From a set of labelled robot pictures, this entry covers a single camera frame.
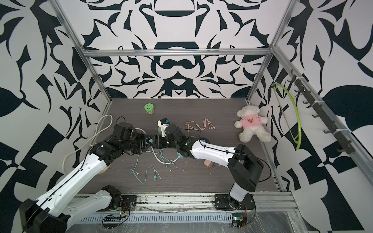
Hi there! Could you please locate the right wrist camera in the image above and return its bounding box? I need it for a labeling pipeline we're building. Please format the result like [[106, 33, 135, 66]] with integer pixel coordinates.
[[157, 118, 170, 137]]

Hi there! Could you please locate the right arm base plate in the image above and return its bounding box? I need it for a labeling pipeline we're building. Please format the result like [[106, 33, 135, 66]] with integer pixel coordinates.
[[214, 193, 256, 211]]

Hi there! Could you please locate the pink multi-head charging cable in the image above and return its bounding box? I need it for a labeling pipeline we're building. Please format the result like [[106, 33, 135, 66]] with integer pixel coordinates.
[[185, 117, 216, 132]]

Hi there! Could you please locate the teal charging cable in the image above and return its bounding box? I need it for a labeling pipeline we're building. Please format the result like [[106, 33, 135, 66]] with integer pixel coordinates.
[[130, 147, 175, 184]]

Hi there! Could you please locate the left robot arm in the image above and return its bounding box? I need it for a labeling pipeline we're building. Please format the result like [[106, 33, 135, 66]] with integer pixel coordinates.
[[19, 119, 169, 233]]

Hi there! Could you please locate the black wall hook rail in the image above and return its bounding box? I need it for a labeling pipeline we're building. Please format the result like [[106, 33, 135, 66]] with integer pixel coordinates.
[[288, 70, 356, 154]]

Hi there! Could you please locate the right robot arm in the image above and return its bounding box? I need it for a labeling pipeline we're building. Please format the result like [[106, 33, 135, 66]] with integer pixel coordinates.
[[159, 124, 264, 205]]

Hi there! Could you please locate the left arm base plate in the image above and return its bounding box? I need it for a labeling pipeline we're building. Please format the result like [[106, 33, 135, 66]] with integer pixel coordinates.
[[99, 195, 137, 212]]

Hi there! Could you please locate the pink charger plug cube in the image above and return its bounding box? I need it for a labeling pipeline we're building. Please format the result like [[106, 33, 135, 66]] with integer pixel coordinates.
[[204, 160, 214, 168]]

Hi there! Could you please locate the green lidded round tin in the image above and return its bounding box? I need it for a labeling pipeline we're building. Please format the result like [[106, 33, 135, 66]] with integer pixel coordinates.
[[144, 103, 154, 115]]

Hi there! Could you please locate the white teddy bear pink shirt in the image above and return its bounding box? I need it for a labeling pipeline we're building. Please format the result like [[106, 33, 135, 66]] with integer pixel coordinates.
[[234, 105, 272, 143]]

